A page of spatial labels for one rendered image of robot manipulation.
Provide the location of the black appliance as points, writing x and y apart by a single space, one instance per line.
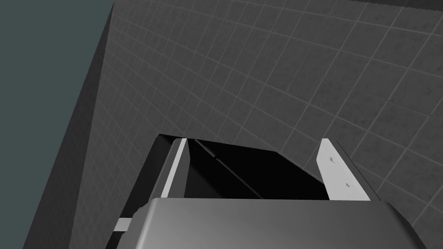
249 173

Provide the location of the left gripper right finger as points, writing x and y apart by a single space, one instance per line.
337 176

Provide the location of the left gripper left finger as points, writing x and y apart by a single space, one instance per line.
174 169

